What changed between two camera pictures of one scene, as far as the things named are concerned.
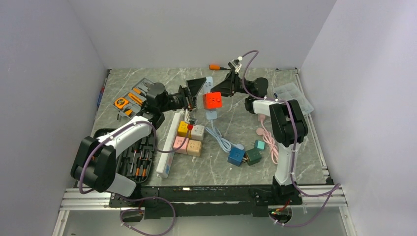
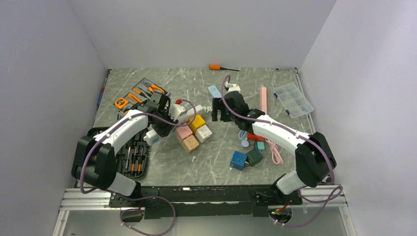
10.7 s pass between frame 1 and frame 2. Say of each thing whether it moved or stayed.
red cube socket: moved
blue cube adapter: moved
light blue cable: moved
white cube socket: moved
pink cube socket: moved
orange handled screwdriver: stayed
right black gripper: moved
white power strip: moved
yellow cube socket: moved
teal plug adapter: stayed
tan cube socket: moved
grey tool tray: stayed
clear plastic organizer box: stayed
